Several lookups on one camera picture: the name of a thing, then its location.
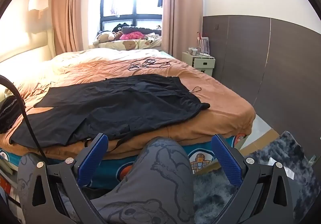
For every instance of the small white containers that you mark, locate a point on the small white containers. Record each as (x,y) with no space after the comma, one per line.
(198,52)

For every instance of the white plastic bag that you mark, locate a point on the white plastic bag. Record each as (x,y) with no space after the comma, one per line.
(288,172)

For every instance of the striped bag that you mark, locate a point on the striped bag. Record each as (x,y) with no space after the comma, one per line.
(204,43)

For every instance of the cream headboard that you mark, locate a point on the cream headboard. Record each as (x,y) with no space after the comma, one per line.
(25,48)

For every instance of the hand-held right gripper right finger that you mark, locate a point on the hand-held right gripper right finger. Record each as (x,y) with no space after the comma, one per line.
(227,161)

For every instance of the cream nightstand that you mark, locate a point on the cream nightstand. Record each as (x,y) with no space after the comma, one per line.
(200,63)

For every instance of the black pants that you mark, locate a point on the black pants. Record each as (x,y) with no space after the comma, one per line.
(112,103)

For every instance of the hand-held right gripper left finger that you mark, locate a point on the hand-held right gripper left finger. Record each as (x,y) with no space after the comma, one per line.
(92,161)

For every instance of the orange blanket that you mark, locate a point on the orange blanket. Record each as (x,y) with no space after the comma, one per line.
(220,93)

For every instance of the brown cardboard sheet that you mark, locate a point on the brown cardboard sheet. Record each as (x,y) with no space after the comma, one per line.
(260,138)

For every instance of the pink curtain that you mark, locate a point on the pink curtain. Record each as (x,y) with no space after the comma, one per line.
(180,8)
(72,13)

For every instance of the person's right leg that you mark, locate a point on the person's right leg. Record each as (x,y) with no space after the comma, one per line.
(150,176)

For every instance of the grey shaggy rug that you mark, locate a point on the grey shaggy rug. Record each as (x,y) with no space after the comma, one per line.
(283,148)

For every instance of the stack of dark folded clothes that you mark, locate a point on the stack of dark folded clothes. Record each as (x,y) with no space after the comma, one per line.
(8,113)

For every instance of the pink plush toy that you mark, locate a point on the pink plush toy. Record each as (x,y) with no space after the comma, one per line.
(131,36)

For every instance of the beige plush toy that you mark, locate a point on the beige plush toy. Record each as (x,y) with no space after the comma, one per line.
(105,36)

